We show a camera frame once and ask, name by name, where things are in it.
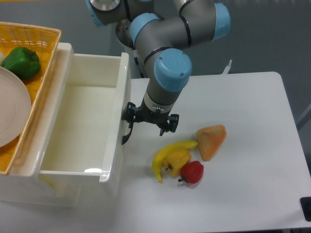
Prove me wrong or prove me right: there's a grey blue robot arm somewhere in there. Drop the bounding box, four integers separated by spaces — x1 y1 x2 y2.
86 0 231 133

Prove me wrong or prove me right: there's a yellow banana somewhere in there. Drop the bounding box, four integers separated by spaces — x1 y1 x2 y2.
152 140 198 183

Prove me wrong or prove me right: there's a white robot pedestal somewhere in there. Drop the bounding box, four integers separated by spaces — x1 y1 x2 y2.
115 19 147 79

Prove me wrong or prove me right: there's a yellow woven basket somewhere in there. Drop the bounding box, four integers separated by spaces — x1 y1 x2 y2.
0 22 62 175

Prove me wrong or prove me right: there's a black object at table edge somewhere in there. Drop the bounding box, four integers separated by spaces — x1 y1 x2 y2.
300 197 311 222

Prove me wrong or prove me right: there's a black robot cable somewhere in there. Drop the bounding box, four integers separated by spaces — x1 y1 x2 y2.
133 48 146 79

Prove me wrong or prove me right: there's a beige plate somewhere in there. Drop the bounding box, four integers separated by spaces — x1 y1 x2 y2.
0 67 32 146

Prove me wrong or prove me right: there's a red bell pepper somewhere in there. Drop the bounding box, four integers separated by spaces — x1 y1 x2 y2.
178 161 204 184

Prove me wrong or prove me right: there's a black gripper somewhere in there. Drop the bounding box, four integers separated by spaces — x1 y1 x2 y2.
121 98 179 136

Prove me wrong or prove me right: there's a yellow bell pepper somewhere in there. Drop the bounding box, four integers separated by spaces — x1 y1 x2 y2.
163 149 191 177

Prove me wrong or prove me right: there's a white drawer cabinet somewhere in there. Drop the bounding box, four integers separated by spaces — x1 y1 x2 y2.
0 43 74 205

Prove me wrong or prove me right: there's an orange triangular bread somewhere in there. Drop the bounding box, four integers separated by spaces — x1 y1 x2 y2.
196 125 226 162

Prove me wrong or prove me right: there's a green bell pepper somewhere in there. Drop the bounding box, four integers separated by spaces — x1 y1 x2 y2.
1 47 41 80

